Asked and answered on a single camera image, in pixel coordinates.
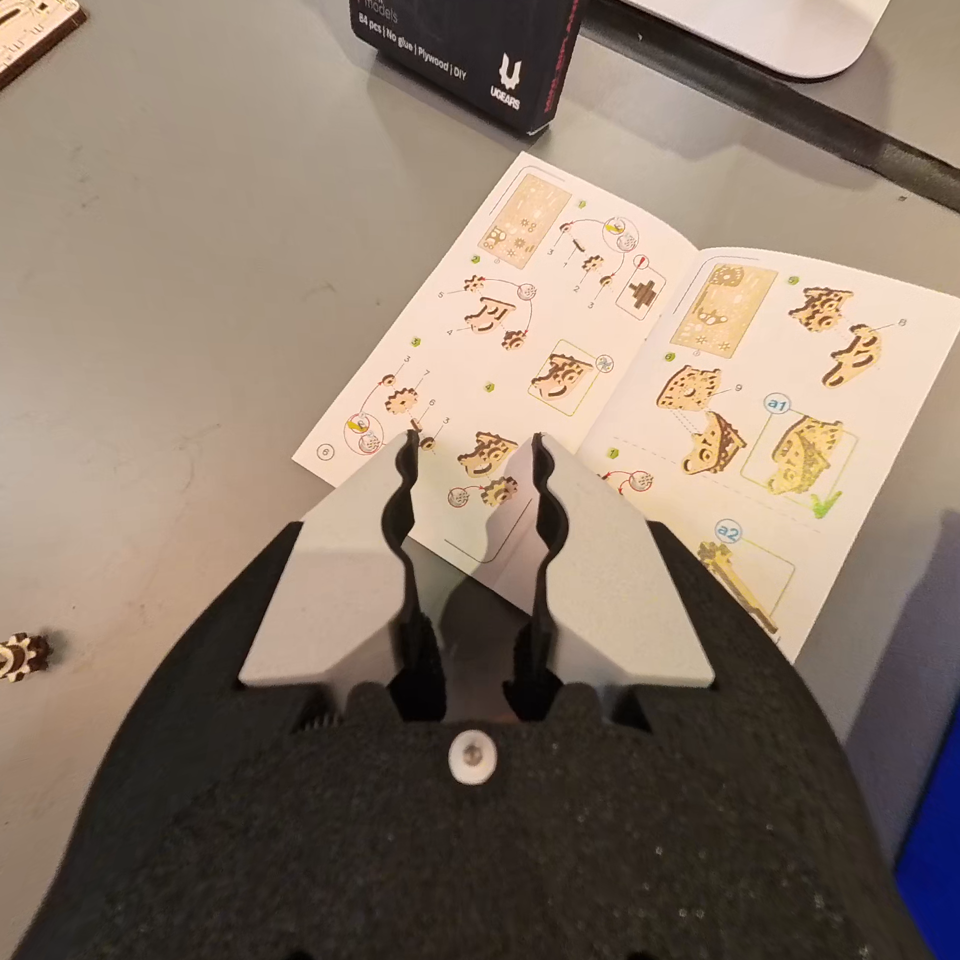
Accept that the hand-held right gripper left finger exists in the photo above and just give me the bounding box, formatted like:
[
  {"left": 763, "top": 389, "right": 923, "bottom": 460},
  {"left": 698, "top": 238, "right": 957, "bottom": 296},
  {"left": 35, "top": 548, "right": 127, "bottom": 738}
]
[{"left": 238, "top": 429, "right": 445, "bottom": 711}]

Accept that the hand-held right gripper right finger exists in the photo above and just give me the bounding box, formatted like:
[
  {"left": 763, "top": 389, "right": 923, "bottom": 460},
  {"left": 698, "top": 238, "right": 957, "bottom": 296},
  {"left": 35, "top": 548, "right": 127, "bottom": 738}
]
[{"left": 516, "top": 431, "right": 717, "bottom": 711}]

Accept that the wooden gear axle assembly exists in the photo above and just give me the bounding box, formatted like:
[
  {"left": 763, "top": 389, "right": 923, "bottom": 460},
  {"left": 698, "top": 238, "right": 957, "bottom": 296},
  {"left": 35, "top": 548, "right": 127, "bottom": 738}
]
[{"left": 0, "top": 633, "right": 54, "bottom": 684}]

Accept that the black model kit box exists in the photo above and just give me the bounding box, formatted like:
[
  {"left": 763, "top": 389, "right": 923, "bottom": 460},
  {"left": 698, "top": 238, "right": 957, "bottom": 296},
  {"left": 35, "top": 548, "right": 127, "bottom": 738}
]
[{"left": 350, "top": 0, "right": 582, "bottom": 138}]

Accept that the wooden parts sheet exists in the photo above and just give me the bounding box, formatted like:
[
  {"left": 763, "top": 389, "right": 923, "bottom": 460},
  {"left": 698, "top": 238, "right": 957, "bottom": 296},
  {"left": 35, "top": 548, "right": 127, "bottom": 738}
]
[{"left": 0, "top": 0, "right": 89, "bottom": 93}]

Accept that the white instruction booklet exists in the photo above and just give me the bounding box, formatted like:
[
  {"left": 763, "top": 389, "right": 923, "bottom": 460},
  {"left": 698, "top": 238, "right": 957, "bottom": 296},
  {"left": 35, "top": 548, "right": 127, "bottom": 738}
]
[{"left": 292, "top": 152, "right": 960, "bottom": 665}]

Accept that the blue plastic bin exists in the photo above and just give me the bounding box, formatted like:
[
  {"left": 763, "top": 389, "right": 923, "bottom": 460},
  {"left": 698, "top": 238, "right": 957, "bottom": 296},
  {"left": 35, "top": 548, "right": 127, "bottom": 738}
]
[{"left": 894, "top": 791, "right": 960, "bottom": 960}]

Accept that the white rounded base plate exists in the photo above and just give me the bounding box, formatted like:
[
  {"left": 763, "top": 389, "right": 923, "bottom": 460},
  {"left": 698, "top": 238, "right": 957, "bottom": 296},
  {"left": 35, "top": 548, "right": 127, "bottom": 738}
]
[{"left": 622, "top": 0, "right": 891, "bottom": 81}]

